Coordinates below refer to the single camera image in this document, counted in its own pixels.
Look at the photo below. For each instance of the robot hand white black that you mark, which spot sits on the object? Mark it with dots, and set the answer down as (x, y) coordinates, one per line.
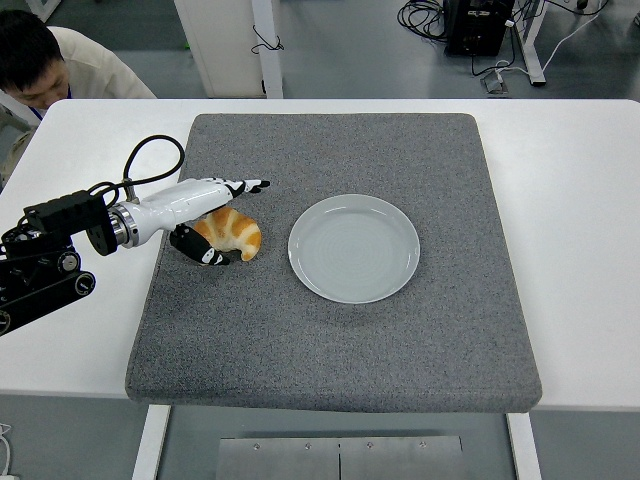
(185, 200)

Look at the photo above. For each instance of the croissant bread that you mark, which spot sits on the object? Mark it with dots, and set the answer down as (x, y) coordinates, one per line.
(241, 232)

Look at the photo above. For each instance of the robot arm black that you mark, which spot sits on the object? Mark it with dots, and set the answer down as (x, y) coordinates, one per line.
(50, 215)

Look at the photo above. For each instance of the grey round plate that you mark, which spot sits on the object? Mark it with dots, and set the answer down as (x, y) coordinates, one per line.
(350, 250)

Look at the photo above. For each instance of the grey metal plate with screws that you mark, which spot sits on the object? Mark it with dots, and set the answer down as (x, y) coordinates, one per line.
(300, 457)

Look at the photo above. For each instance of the grey felt mat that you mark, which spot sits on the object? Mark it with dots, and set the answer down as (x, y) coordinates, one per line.
(325, 350)

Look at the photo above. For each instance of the person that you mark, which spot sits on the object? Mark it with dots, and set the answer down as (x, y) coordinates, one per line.
(30, 55)

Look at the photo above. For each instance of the white table leg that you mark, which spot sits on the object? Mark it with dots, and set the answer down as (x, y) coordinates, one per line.
(150, 445)
(525, 450)

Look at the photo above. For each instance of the grey floor socket box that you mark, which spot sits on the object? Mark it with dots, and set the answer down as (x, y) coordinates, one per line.
(494, 82)

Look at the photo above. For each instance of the black computer box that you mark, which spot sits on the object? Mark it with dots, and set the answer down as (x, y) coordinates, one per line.
(475, 27)

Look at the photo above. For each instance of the white desk leg with foot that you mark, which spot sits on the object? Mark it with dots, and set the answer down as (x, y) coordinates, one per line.
(531, 45)

